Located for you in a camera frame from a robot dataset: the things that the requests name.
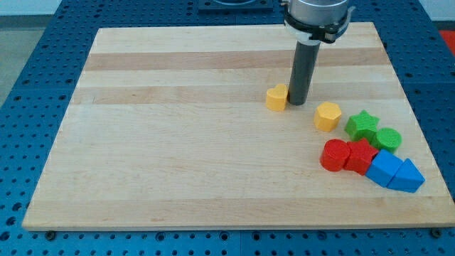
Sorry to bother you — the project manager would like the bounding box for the red star block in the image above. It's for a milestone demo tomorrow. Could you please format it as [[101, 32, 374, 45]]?
[[344, 138, 379, 176]]

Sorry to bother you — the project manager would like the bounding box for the green cylinder block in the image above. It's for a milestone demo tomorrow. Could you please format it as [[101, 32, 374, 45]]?
[[371, 127, 402, 154]]

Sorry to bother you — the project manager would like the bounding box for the blue cube block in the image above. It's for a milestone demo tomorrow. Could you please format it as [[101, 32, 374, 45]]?
[[365, 149, 403, 187]]

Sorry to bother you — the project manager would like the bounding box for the yellow heart block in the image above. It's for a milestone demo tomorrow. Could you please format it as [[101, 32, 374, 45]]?
[[266, 84, 288, 112]]

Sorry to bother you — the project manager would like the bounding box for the light wooden board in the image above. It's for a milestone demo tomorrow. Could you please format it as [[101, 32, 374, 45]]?
[[22, 22, 454, 231]]

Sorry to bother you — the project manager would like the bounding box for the red cylinder block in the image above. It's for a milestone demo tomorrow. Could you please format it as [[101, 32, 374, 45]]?
[[319, 139, 350, 172]]

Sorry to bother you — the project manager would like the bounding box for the yellow hexagon block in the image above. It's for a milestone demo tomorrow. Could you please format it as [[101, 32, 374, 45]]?
[[314, 102, 342, 132]]

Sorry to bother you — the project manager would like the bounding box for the blue triangle block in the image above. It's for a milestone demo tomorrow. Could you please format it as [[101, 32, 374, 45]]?
[[387, 159, 425, 193]]

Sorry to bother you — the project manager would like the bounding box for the green star block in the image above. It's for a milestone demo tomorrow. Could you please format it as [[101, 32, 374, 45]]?
[[344, 110, 380, 142]]

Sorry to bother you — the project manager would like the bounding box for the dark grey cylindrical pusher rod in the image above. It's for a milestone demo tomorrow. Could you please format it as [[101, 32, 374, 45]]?
[[287, 42, 320, 106]]

